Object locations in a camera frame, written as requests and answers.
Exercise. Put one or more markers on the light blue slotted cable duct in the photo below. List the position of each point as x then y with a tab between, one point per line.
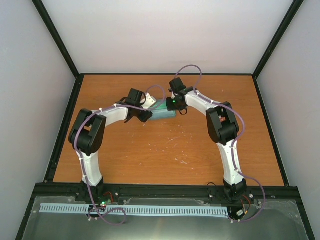
136	210

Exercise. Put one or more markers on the black aluminium frame rail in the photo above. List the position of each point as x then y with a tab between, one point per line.
120	192

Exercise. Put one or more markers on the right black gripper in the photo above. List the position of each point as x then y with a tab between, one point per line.
170	108

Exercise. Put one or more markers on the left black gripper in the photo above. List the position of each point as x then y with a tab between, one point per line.
145	116

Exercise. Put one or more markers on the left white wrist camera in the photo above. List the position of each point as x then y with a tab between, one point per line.
148	101

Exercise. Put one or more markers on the grey glasses case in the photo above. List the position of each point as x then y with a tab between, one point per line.
162	112

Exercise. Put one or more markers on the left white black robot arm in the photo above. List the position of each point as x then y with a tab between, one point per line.
87	133

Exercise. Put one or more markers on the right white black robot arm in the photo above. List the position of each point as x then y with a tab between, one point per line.
222	129

